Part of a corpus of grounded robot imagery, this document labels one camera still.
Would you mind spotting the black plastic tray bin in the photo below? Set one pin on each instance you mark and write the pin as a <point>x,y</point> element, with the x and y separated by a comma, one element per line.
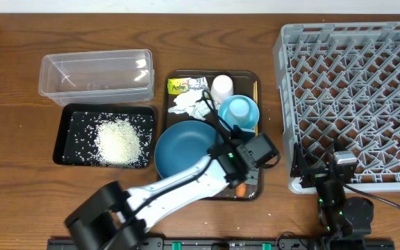
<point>69,109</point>

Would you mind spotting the yellow snack wrapper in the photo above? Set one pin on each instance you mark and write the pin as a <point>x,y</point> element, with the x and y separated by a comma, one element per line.
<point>177,86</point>

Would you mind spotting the brown serving tray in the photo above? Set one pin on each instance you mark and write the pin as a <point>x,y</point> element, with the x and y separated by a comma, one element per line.
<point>244,83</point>

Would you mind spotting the orange carrot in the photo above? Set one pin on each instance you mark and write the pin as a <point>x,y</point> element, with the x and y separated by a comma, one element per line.
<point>241,190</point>

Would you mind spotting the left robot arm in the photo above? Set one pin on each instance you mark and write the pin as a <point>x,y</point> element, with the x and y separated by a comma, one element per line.
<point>115,218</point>

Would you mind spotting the pile of white rice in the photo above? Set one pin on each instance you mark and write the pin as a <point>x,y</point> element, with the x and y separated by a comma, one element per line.
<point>109,140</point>

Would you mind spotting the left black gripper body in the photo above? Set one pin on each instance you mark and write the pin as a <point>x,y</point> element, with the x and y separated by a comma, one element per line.
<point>239,132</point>

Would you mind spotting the wooden chopstick right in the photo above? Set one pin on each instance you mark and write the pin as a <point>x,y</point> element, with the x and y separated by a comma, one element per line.
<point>256,90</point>

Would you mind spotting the light blue cup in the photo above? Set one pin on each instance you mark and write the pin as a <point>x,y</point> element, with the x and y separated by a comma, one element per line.
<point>238,112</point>

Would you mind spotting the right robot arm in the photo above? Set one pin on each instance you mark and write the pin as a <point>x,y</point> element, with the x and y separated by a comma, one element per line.
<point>348,220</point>

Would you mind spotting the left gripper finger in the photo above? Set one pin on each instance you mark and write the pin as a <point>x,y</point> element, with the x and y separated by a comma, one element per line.
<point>252,176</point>
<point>242,134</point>

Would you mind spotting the dark blue plate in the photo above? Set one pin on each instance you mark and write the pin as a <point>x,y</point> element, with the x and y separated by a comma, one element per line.
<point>181,146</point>

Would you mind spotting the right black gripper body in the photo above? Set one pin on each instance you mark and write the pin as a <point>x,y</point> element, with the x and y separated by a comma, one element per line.
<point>315,174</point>

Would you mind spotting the light blue small bowl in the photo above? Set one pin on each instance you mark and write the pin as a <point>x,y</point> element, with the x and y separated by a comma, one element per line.
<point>253,116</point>

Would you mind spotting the pink white cup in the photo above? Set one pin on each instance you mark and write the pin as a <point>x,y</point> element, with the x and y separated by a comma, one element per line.
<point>221,88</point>

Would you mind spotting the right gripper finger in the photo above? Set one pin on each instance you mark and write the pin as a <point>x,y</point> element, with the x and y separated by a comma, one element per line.
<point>299,166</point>
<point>338,146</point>

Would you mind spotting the grey dishwasher rack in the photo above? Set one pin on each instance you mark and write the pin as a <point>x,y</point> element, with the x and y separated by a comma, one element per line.
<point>341,81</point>

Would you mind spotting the crumpled white foil paper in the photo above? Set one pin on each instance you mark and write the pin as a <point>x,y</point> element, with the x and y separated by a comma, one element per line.
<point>190,103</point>

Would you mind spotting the clear plastic bin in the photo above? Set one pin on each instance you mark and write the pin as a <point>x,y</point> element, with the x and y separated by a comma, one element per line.
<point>98,77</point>

